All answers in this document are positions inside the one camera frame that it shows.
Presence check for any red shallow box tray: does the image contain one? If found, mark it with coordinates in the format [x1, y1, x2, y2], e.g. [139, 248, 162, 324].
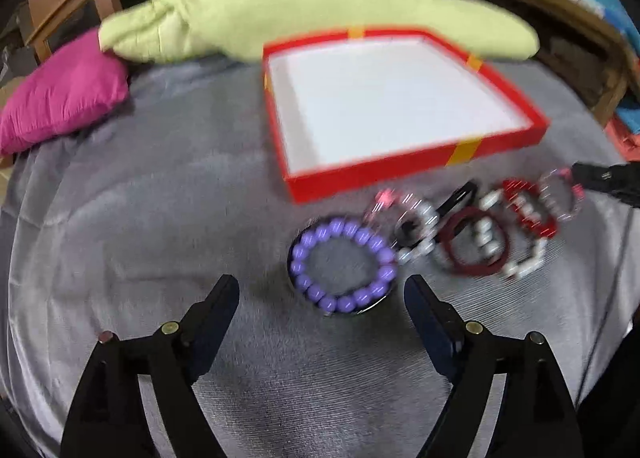
[262, 28, 549, 203]

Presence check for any magenta pillow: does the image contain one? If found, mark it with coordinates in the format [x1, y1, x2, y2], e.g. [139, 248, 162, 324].
[1, 28, 129, 157]

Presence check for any silver metal bangle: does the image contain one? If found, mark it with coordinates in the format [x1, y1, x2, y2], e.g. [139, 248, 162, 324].
[286, 214, 399, 316]

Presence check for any purple bead bracelet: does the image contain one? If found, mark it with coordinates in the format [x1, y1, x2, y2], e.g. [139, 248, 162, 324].
[288, 216, 399, 315]

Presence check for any pink crystal bead bracelet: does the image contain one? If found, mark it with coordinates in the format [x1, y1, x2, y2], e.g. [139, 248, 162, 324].
[537, 166, 586, 222]

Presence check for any black hair tie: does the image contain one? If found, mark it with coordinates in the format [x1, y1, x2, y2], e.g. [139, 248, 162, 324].
[394, 178, 482, 247]

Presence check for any light green folded blanket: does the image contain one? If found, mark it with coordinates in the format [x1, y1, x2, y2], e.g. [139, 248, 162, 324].
[99, 0, 539, 63]

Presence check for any maroon hair tie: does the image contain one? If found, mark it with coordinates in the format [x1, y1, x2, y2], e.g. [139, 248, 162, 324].
[439, 206, 512, 278]

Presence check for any red bead bracelet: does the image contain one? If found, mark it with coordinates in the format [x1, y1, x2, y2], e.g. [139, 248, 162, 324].
[499, 178, 559, 240]

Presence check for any pale pink bead bracelet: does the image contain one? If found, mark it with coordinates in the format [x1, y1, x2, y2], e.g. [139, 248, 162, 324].
[363, 188, 442, 265]

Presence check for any wooden shelf table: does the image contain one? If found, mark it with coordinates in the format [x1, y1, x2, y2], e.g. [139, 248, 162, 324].
[486, 0, 639, 126]

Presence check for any grey bed cover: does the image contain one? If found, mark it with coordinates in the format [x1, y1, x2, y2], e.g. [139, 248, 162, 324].
[1, 57, 639, 457]

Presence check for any white bead bracelet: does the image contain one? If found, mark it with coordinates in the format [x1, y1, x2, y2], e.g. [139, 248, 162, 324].
[472, 189, 549, 281]

